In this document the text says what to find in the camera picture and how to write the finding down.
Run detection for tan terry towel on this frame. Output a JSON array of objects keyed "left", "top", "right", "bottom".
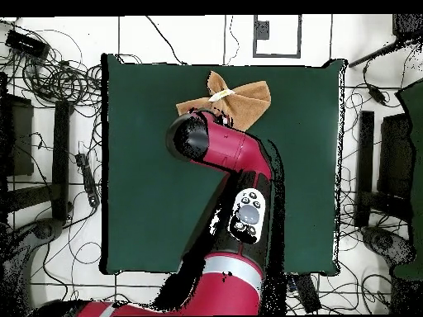
[{"left": 175, "top": 70, "right": 272, "bottom": 132}]

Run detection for black flat case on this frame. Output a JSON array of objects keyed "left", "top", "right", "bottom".
[
  {"left": 378, "top": 111, "right": 417, "bottom": 199},
  {"left": 0, "top": 93, "right": 35, "bottom": 177}
]

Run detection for small grey square plate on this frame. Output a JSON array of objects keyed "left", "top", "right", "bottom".
[{"left": 255, "top": 20, "right": 270, "bottom": 40}]

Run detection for dark green table cloth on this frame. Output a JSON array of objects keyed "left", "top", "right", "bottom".
[{"left": 100, "top": 53, "right": 346, "bottom": 277}]

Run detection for black stand bar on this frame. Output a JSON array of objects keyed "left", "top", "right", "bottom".
[
  {"left": 354, "top": 110, "right": 375, "bottom": 229},
  {"left": 50, "top": 100, "right": 72, "bottom": 222}
]

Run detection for black power strip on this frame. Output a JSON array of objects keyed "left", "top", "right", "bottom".
[{"left": 74, "top": 152, "right": 101, "bottom": 209}]

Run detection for black power adapter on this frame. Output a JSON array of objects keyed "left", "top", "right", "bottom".
[{"left": 365, "top": 83, "right": 388, "bottom": 106}]

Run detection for black oblong device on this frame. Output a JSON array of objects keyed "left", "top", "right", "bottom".
[{"left": 292, "top": 273, "right": 322, "bottom": 314}]

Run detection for black tripod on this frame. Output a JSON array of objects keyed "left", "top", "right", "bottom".
[{"left": 348, "top": 14, "right": 423, "bottom": 69}]

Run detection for black box on floor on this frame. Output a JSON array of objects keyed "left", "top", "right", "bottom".
[{"left": 5, "top": 29, "right": 50, "bottom": 60}]

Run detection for grey floor frame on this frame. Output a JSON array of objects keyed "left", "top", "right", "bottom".
[{"left": 252, "top": 14, "right": 302, "bottom": 59}]

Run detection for tangled black cables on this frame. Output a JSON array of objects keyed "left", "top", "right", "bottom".
[{"left": 0, "top": 19, "right": 103, "bottom": 110}]

